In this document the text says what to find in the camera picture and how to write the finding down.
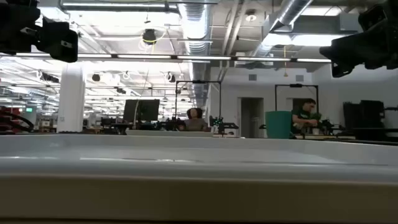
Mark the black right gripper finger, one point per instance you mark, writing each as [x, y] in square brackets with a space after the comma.
[348, 53]
[382, 43]

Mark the potted green plant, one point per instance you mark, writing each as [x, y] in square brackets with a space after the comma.
[316, 117]

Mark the grey plastic tray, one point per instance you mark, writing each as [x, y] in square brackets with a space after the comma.
[199, 169]

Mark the person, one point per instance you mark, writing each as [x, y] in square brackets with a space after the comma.
[301, 119]
[195, 123]

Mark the black frame stand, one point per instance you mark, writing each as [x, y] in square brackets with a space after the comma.
[198, 81]
[296, 85]

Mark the overhead LED light bar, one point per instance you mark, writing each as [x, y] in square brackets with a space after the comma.
[202, 57]

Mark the silver air duct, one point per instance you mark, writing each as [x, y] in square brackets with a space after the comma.
[289, 12]
[195, 25]

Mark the white pillar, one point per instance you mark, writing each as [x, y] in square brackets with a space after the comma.
[71, 99]

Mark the red equipment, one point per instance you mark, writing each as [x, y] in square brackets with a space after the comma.
[12, 119]

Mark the black cabinet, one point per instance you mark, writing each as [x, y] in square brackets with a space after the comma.
[363, 113]

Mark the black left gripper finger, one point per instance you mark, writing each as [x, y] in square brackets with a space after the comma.
[15, 28]
[59, 43]

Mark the black computer monitor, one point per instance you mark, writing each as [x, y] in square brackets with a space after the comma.
[144, 110]

